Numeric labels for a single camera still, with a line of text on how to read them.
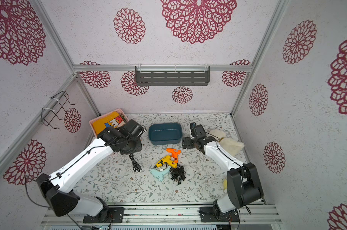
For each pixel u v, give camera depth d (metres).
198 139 0.67
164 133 1.09
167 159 0.92
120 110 1.14
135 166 0.73
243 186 0.43
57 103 0.78
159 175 0.86
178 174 0.86
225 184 0.82
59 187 0.40
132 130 0.56
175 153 0.97
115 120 1.06
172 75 0.93
